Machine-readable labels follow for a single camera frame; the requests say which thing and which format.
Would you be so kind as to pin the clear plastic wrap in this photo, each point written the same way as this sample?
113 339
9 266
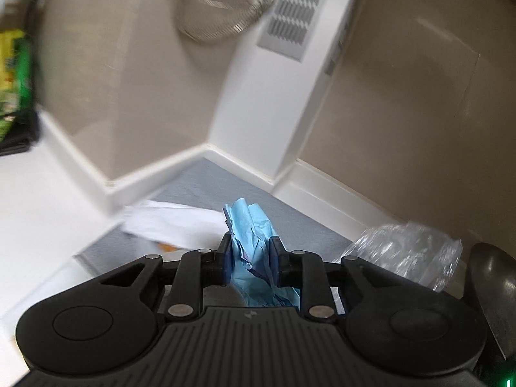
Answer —
407 250

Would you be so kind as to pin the grey counter mat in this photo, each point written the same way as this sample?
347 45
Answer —
209 181

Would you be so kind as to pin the green seasoning packet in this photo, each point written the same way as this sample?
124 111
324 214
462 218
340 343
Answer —
22 72

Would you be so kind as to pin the white paper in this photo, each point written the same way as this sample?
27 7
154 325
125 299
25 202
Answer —
169 223

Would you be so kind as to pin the blue paper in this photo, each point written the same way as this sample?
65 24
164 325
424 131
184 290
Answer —
250 234

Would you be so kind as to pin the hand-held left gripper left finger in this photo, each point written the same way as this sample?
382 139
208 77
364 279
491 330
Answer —
227 262

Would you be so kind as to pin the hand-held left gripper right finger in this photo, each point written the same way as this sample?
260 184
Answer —
275 261

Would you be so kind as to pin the metal mesh basket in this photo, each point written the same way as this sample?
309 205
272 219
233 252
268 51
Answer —
225 4

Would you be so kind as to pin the metal wall vent grille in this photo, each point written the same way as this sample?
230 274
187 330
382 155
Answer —
296 12

